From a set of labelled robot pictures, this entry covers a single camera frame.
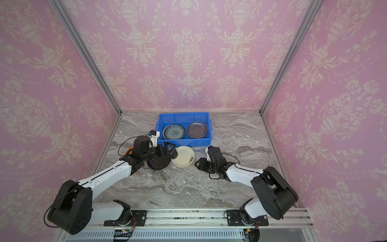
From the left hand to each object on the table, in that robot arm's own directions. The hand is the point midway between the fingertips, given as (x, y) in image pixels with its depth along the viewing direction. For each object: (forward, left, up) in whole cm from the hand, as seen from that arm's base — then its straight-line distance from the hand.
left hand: (172, 148), depth 84 cm
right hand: (-6, -14, -9) cm, 18 cm away
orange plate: (-10, +16, +13) cm, 23 cm away
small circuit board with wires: (-38, +22, -17) cm, 47 cm away
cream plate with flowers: (+2, -7, -13) cm, 15 cm away
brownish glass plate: (+22, -14, -11) cm, 28 cm away
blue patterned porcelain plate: (+21, +3, -11) cm, 24 cm away
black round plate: (-12, +3, +5) cm, 13 cm away
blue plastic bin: (+33, -4, -11) cm, 35 cm away
